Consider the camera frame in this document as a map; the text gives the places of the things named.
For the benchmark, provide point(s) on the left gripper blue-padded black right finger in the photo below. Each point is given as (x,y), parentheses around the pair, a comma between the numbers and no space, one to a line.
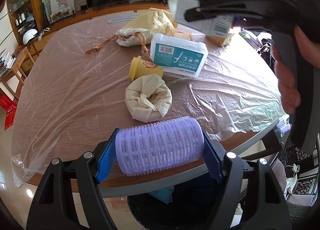
(265,205)

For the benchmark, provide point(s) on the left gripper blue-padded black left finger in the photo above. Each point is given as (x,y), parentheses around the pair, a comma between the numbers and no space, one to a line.
(53,204)

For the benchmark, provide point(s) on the purple hair roller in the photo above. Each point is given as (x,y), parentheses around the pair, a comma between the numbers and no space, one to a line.
(159,146)

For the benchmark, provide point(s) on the beige paper towel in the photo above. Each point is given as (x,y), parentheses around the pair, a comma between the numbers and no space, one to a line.
(148,98)

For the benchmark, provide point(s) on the black trash bin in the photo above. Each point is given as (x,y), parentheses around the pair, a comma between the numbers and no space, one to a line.
(193,205)

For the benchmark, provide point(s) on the teal trash in bin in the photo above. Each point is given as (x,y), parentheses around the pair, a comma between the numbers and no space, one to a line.
(163,194)

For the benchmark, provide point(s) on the round tan compact case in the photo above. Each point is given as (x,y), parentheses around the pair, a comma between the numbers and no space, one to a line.
(182,35)

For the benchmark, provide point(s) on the red plastic basket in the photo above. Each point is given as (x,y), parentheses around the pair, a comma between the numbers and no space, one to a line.
(10,108)

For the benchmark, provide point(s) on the white teal floss box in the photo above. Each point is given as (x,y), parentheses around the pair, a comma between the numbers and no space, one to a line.
(178,56)

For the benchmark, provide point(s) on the wooden side stool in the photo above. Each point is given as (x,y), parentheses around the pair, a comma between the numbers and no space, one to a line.
(17,71)

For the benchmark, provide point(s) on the yellow small cup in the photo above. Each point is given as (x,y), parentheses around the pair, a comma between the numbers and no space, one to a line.
(140,67)

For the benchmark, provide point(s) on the stack of books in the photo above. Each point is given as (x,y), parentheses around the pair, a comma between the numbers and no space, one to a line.
(6,63)

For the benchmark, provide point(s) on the white round helmet lamp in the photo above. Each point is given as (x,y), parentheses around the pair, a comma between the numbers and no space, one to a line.
(29,35)

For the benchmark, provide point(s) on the wooden tv cabinet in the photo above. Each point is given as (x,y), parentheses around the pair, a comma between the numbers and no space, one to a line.
(37,20)

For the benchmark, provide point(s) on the beige drawstring pouch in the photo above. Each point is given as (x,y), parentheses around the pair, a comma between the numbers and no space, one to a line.
(141,30)

